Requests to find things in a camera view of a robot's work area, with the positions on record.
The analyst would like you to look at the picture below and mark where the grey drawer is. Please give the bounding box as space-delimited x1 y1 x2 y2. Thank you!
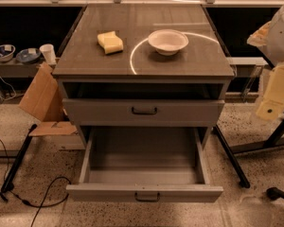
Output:
63 99 224 127
67 127 223 202

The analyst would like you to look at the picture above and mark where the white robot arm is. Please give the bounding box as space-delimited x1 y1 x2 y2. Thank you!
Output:
247 5 284 120

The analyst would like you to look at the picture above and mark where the grey drawer cabinet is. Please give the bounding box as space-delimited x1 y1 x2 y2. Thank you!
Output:
53 4 234 142

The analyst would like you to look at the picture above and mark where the grey top drawer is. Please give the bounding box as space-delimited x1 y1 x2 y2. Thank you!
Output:
63 99 224 127

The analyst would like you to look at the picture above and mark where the white bowl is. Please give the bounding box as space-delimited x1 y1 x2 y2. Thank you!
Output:
148 29 188 56

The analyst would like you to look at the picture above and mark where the yellow sponge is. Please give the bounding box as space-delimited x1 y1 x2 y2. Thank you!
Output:
98 31 123 54

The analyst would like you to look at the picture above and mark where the brown cardboard box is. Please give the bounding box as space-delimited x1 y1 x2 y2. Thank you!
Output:
19 62 77 136

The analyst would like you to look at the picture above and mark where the white paper cup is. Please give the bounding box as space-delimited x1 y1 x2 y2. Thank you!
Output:
40 44 56 65

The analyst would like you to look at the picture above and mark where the blue bowl right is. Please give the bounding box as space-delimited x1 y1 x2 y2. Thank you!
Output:
16 48 41 64

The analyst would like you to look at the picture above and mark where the blue bowl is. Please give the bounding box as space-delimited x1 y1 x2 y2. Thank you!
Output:
16 48 41 64
0 44 15 62

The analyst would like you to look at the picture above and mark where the blue bowl left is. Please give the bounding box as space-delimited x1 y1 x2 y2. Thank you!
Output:
0 44 15 62

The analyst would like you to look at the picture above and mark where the black caster foot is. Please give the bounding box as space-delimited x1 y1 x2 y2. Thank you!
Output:
266 187 284 201

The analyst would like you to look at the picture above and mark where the black right frame leg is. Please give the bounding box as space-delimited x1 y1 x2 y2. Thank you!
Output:
214 125 250 188

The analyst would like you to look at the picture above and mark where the black frame leg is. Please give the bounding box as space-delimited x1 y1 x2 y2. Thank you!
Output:
214 125 250 188
1 124 37 193

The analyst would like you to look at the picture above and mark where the white cable left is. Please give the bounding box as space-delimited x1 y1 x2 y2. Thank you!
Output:
0 61 17 102

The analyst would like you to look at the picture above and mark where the black left frame leg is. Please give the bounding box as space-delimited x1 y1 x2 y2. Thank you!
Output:
1 124 37 193

